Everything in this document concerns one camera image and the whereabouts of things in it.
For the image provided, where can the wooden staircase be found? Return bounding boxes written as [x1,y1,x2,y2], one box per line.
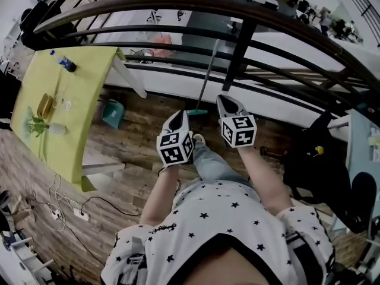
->
[246,65,348,90]

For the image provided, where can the person's chest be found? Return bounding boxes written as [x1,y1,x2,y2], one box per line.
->
[182,246,270,285]

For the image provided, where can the table with light blue cloth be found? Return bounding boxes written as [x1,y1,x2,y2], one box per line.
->
[346,109,380,189]

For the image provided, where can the white power strip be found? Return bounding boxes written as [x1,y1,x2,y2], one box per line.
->
[73,208,90,221]

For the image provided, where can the black floor fan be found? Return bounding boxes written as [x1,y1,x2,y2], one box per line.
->
[130,48,154,65]

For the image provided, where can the teal broom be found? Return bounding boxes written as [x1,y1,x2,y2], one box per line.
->
[186,39,221,117]

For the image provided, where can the black mesh office chair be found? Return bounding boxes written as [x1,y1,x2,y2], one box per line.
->
[326,170,378,236]

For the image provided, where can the yellow-green tablecloth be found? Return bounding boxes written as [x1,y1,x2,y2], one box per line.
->
[10,46,125,192]

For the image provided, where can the plastic bottle with dark drink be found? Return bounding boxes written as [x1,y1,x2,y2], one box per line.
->
[49,49,78,73]

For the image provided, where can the pink bag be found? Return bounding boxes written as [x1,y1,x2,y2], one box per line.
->
[152,33,173,58]

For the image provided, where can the white star print shirt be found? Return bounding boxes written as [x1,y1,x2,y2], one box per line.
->
[100,179,336,285]

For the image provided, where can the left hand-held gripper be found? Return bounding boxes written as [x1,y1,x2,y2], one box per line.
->
[156,110,195,167]

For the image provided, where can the teal dustpan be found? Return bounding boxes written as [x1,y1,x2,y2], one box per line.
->
[97,99,126,130]

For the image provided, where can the person's left forearm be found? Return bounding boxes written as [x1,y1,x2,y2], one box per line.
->
[139,164,179,227]

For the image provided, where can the light blue jeans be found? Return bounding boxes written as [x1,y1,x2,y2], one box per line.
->
[178,141,256,195]

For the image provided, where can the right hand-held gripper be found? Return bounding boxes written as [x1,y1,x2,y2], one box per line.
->
[216,94,258,148]

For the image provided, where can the black metal balcony railing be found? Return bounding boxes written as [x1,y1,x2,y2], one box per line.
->
[337,0,380,47]

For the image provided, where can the black backpack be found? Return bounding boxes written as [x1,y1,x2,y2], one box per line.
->
[283,111,353,207]

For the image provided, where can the green plant bouquet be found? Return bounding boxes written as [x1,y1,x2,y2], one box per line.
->
[26,107,50,138]

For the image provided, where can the dark railing with wooden handrail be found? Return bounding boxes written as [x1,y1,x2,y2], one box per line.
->
[32,0,380,118]

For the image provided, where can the person's right forearm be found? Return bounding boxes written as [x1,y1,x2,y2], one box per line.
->
[237,147,293,213]

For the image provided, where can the white vase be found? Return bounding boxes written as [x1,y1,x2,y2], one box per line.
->
[47,122,68,135]

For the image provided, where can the grey shoulder strap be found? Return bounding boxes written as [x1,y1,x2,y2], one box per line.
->
[284,232,325,284]

